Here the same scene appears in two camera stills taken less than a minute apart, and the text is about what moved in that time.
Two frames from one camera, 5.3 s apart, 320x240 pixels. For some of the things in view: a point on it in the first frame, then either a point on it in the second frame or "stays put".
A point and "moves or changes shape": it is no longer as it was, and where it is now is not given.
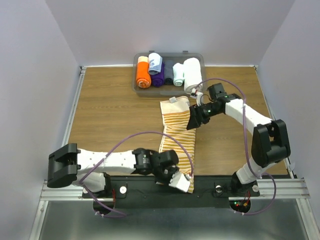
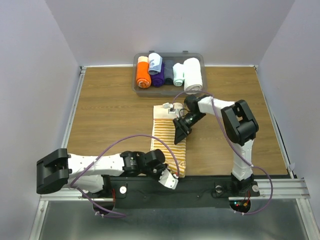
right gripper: x=196 y=117 → x=181 y=129
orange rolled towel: x=143 y=79 stays put
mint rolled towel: x=178 y=74 stays put
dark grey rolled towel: x=168 y=75 stays put
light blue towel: x=155 y=63 stays put
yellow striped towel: x=175 y=136 moves or changes shape
